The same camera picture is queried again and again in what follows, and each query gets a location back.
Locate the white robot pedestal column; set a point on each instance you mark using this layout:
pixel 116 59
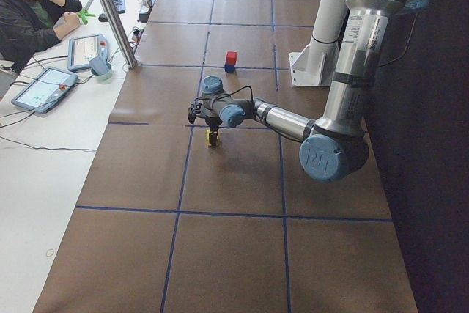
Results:
pixel 315 64

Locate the near teach pendant tablet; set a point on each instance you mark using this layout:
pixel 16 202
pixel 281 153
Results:
pixel 46 90

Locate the yellow wooden block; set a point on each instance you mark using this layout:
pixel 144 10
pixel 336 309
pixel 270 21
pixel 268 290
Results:
pixel 212 138

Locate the metal mug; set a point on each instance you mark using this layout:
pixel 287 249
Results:
pixel 147 3

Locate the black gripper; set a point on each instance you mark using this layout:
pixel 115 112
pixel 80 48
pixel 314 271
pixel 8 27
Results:
pixel 212 123

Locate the red wooden block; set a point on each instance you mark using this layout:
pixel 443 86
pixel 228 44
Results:
pixel 231 58

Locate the far teach pendant tablet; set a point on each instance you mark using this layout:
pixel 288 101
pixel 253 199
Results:
pixel 82 50

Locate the seated person black jacket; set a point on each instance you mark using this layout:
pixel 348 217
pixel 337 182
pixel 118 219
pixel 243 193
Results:
pixel 31 26

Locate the black computer mouse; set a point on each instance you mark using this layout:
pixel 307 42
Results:
pixel 102 18

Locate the teach pendant tablet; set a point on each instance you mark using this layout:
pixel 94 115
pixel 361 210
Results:
pixel 46 90
pixel 82 50

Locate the green plastic tool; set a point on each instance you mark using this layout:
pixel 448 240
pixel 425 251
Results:
pixel 84 15

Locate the blue wooden block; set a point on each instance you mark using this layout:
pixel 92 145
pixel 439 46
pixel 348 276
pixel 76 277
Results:
pixel 229 68

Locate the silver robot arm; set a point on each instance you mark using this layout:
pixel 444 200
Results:
pixel 343 55

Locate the aluminium frame post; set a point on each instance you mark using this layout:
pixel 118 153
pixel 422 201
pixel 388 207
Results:
pixel 119 33

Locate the blue plastic cup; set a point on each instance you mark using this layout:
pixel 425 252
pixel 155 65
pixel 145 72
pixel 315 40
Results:
pixel 99 66

